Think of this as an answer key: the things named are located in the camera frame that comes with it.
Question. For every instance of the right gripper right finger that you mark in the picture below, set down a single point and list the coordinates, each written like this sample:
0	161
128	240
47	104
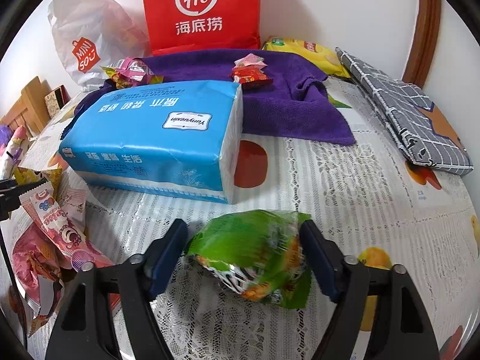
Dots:
324	258

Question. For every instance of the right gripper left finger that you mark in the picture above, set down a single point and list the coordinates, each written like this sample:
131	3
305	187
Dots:
161	258

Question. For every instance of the green snack packet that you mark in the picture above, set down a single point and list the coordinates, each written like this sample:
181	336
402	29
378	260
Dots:
257	255

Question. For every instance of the pink strawberry bear stick packet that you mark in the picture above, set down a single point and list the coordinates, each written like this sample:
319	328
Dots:
52	220

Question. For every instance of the red pink candy packet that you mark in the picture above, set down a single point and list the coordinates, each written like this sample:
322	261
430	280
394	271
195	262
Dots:
248	72

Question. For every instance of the blue tissue pack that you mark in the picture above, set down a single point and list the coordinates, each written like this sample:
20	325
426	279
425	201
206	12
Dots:
177	139

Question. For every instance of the pink crumpled snack bag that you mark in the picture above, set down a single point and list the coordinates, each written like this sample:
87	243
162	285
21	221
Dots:
39	260

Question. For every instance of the purple towel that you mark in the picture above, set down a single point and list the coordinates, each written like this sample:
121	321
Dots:
295	104

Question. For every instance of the grey checked fabric pouch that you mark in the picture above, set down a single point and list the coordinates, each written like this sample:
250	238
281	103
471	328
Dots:
416	124

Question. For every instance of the magenta snack packet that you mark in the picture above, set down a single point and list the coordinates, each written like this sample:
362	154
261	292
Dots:
131	72

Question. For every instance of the yellow chips bag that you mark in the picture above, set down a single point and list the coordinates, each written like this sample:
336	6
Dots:
324	58

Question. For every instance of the white Miniso plastic bag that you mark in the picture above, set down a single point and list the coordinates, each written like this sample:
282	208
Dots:
92	34

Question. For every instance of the red Haidilao paper bag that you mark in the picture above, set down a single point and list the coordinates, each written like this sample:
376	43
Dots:
185	25

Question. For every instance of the brown wooden frame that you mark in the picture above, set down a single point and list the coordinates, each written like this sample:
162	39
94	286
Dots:
424	42

